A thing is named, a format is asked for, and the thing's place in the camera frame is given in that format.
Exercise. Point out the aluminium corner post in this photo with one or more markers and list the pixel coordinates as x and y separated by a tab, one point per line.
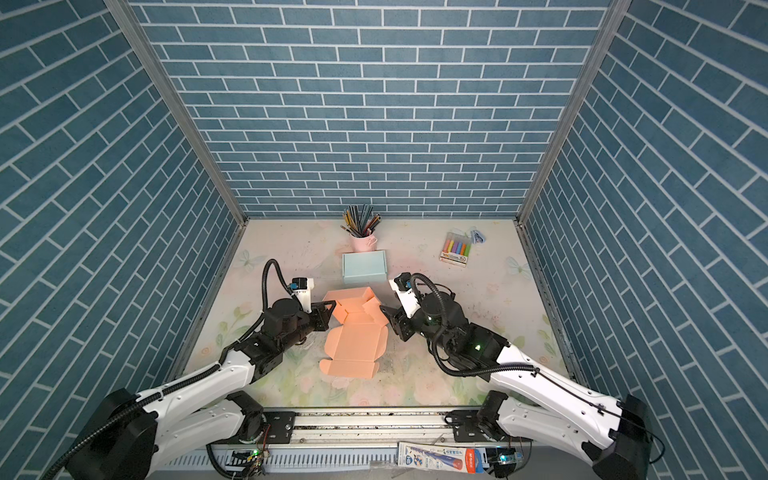
605	35
132	30

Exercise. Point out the bundle of coloured pencils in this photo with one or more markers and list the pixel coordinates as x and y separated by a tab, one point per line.
360	221

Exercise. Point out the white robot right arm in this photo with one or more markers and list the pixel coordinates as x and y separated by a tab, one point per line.
527	399

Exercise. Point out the light blue paper box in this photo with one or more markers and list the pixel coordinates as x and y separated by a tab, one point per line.
364	268

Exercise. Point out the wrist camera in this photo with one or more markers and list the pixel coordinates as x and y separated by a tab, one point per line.
402	285
301	288

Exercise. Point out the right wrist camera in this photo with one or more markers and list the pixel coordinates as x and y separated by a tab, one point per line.
402	285

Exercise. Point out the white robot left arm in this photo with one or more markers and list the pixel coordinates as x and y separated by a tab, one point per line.
130	435

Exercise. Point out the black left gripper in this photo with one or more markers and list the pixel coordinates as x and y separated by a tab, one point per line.
322	318

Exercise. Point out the left aluminium corner post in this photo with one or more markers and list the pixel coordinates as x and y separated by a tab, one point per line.
132	30

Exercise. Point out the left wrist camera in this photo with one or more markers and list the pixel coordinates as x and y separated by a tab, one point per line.
301	288

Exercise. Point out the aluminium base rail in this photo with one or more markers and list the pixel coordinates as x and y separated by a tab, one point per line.
385	427

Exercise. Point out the pink paper box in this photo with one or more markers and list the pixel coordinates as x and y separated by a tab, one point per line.
355	346

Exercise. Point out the pack of coloured markers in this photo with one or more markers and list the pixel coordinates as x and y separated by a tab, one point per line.
456	249

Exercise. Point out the pink metal pencil bucket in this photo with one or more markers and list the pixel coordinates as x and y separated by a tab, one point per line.
363	244

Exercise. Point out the right aluminium corner post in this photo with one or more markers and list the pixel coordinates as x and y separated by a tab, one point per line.
605	35

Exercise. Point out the white toothpaste style box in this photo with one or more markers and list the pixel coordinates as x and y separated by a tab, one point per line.
441	458

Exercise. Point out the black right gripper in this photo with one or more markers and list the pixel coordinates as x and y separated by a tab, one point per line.
398	321

